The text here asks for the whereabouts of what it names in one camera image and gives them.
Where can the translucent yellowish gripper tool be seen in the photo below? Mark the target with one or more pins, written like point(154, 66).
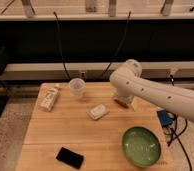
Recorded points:
point(133, 105)

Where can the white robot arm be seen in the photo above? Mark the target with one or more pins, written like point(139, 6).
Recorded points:
point(128, 82)

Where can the blue connector box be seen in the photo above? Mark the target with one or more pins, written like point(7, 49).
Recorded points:
point(164, 118)

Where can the green ceramic bowl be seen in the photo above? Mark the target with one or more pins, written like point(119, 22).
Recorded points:
point(141, 147)

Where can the clear plastic cup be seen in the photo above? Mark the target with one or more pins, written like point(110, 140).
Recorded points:
point(76, 86)

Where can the black smartphone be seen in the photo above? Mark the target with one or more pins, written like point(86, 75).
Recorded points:
point(70, 158)

